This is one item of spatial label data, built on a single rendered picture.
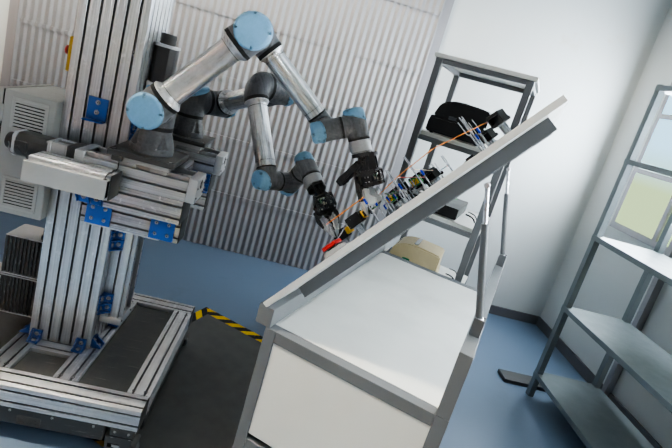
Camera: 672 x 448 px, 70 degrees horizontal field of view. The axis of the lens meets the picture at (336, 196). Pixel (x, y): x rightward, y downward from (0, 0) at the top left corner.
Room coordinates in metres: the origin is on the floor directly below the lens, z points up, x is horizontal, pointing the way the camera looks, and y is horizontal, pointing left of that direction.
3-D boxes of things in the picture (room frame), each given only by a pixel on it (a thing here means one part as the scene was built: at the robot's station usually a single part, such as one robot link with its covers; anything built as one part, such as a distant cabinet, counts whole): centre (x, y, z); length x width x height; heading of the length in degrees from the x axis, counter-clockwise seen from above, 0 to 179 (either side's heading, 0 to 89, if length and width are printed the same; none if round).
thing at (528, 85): (2.72, -0.62, 0.93); 0.60 x 0.50 x 1.85; 160
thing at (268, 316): (1.93, -0.10, 0.83); 1.18 x 0.05 x 0.06; 160
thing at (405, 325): (1.81, -0.40, 0.60); 1.17 x 0.58 x 0.40; 160
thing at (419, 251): (2.64, -0.53, 0.76); 0.30 x 0.21 x 0.20; 73
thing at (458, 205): (2.69, -0.54, 1.09); 0.35 x 0.33 x 0.07; 160
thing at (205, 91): (2.18, 0.73, 1.33); 0.13 x 0.12 x 0.14; 140
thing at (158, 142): (1.68, 0.68, 1.21); 0.15 x 0.15 x 0.10
